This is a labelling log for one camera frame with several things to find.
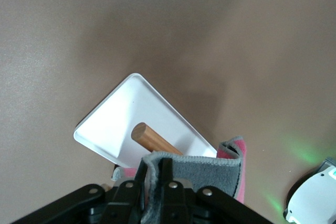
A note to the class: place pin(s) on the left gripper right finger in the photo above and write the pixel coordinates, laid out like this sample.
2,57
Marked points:
174,203

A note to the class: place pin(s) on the white towel rack base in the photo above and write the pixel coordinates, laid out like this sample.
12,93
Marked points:
118,119

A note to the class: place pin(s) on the pink and grey cloth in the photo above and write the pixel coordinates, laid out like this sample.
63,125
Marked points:
210,176

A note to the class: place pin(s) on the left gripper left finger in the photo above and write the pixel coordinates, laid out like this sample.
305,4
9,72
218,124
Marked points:
128,203

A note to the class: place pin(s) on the wooden rack rod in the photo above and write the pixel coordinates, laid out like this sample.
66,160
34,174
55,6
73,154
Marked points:
149,137

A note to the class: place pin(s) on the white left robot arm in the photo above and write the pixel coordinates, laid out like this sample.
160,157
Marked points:
312,200

